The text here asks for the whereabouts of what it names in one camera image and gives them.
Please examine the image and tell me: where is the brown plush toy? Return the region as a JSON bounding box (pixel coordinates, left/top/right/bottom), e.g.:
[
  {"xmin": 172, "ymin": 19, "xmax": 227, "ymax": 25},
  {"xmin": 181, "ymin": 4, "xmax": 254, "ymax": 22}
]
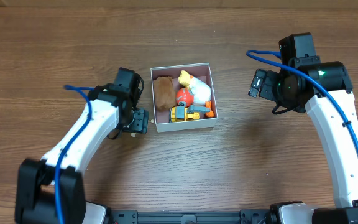
[{"xmin": 154, "ymin": 77, "xmax": 177, "ymax": 111}]

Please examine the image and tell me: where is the yellow and blue toy truck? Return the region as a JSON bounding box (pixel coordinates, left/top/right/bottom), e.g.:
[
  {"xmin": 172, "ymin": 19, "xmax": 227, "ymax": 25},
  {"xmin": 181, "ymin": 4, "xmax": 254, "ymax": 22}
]
[{"xmin": 169, "ymin": 105, "xmax": 211, "ymax": 123}]

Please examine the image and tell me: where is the orange toy ball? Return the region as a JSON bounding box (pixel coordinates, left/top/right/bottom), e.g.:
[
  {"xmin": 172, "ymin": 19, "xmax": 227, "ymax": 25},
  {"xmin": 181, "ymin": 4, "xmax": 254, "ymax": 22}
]
[{"xmin": 175, "ymin": 88, "xmax": 194, "ymax": 107}]

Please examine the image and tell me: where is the white plush duck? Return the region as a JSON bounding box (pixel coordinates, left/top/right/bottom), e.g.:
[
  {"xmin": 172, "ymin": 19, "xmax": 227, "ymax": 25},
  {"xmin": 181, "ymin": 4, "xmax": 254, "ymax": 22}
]
[{"xmin": 178, "ymin": 70, "xmax": 214, "ymax": 118}]

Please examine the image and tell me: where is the wooden cat rattle drum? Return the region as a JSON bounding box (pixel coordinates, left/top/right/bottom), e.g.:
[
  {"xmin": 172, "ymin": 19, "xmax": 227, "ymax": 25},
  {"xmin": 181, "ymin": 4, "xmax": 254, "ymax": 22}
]
[{"xmin": 131, "ymin": 119, "xmax": 155, "ymax": 138}]

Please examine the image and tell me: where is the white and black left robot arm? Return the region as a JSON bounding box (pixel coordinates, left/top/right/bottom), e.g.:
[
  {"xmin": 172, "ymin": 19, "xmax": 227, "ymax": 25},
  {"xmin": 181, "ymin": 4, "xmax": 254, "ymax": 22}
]
[{"xmin": 14, "ymin": 80, "xmax": 149, "ymax": 223}]

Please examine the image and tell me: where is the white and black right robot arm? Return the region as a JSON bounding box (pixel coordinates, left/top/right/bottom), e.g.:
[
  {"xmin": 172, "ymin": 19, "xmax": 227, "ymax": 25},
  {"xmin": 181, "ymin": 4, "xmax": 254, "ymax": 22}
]
[{"xmin": 247, "ymin": 50, "xmax": 358, "ymax": 223}]

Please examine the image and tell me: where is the white box pink inside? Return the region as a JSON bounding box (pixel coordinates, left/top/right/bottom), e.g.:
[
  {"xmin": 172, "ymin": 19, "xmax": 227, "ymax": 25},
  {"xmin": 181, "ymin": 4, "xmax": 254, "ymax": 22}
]
[{"xmin": 150, "ymin": 63, "xmax": 218, "ymax": 133}]

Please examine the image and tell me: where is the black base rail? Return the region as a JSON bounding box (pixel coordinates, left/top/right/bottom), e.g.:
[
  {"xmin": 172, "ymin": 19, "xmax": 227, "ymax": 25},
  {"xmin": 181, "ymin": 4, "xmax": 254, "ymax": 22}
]
[{"xmin": 112, "ymin": 209, "xmax": 268, "ymax": 224}]

